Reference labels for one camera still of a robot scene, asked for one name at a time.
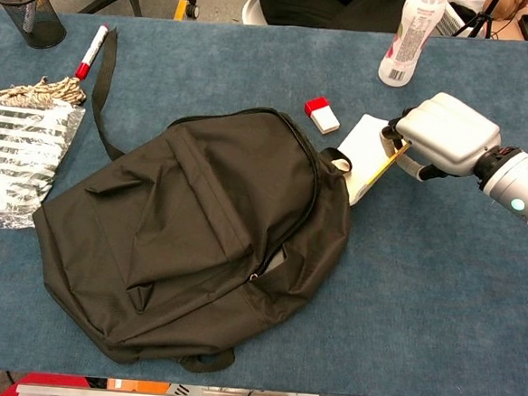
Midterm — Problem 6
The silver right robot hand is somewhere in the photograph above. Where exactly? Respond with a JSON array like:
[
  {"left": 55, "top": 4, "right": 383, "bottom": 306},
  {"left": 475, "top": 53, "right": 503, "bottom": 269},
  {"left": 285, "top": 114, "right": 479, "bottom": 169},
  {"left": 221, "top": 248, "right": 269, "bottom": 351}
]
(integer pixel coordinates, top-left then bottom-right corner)
[{"left": 377, "top": 88, "right": 505, "bottom": 187}]

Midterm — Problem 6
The white book with yellow spine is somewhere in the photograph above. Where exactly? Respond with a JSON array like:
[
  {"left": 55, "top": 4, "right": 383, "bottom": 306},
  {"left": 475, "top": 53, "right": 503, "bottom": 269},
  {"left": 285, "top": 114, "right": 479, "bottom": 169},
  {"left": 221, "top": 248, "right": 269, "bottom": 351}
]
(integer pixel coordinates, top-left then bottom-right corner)
[{"left": 334, "top": 111, "right": 414, "bottom": 212}]

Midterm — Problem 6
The black backpack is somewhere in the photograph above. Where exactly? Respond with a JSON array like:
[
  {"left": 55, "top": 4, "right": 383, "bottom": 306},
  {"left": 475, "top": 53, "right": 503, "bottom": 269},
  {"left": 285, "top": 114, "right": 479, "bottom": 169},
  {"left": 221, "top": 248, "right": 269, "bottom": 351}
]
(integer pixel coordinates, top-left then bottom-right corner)
[{"left": 23, "top": 22, "right": 364, "bottom": 384}]

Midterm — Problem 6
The white plastic drink bottle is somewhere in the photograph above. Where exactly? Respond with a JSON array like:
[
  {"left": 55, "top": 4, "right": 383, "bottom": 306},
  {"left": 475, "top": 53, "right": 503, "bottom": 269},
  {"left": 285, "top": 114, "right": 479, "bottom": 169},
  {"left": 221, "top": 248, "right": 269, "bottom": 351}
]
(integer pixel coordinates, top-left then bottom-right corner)
[{"left": 376, "top": 0, "right": 448, "bottom": 90}]

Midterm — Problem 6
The black tripod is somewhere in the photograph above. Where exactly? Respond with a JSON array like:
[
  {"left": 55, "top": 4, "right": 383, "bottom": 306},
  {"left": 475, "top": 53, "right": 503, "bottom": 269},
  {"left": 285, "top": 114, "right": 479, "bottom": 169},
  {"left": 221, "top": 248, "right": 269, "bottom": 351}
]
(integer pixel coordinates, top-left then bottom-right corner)
[{"left": 454, "top": 0, "right": 505, "bottom": 42}]

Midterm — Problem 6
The red and white small box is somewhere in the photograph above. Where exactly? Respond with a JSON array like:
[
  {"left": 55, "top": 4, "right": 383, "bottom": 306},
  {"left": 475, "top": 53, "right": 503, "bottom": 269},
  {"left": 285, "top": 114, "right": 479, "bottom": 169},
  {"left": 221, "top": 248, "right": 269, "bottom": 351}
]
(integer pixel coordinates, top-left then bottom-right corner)
[{"left": 302, "top": 95, "right": 344, "bottom": 137}]

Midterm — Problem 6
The blue felt table mat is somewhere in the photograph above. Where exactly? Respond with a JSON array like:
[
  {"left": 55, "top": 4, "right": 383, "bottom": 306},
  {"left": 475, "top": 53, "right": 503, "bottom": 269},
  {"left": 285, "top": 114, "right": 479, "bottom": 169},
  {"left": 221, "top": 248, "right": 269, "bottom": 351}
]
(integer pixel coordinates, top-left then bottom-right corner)
[{"left": 0, "top": 5, "right": 528, "bottom": 396}]

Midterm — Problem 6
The white marker with red cap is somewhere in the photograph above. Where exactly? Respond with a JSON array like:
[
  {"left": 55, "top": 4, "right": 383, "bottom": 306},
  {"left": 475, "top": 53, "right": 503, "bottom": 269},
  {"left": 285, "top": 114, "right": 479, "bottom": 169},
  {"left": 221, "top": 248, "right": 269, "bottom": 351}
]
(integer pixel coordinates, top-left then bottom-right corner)
[{"left": 74, "top": 22, "right": 111, "bottom": 83}]

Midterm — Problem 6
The orange box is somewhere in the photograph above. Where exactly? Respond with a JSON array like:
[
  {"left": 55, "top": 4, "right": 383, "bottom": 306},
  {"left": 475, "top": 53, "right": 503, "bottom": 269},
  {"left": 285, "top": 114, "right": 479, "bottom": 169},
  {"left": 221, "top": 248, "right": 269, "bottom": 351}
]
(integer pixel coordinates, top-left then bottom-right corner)
[{"left": 106, "top": 378, "right": 171, "bottom": 395}]

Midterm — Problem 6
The black mesh pen holder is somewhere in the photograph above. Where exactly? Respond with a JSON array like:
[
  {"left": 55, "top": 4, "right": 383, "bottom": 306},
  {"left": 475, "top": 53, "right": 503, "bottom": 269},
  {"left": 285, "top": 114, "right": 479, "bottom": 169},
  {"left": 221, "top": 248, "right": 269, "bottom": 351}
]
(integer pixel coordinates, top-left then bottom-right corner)
[{"left": 0, "top": 0, "right": 70, "bottom": 52}]

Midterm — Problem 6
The striped cloth in plastic bag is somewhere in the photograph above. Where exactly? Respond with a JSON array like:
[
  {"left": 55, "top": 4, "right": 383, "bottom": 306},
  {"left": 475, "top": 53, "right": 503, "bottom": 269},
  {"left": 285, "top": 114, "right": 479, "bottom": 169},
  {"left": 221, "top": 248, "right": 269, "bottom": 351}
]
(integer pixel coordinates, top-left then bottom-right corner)
[{"left": 0, "top": 95, "right": 87, "bottom": 240}]

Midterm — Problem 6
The white marker with blue cap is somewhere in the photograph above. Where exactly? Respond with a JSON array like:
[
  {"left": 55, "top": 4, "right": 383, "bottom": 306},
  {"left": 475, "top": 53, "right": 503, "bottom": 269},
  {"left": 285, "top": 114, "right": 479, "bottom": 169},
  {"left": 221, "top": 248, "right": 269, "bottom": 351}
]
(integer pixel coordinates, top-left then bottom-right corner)
[{"left": 21, "top": 0, "right": 44, "bottom": 34}]

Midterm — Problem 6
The beige rope bundle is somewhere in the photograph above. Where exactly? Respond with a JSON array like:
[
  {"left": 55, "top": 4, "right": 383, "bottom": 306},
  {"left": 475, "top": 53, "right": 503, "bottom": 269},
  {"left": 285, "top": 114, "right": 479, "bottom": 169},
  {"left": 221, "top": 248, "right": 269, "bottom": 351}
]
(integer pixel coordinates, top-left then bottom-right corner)
[{"left": 0, "top": 70, "right": 89, "bottom": 113}]

